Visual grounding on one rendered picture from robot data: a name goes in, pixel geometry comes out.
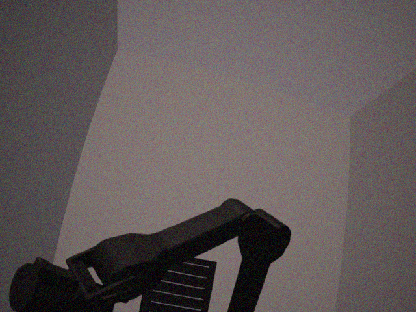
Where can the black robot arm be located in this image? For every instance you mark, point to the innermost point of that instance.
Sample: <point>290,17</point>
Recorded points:
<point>131,264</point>

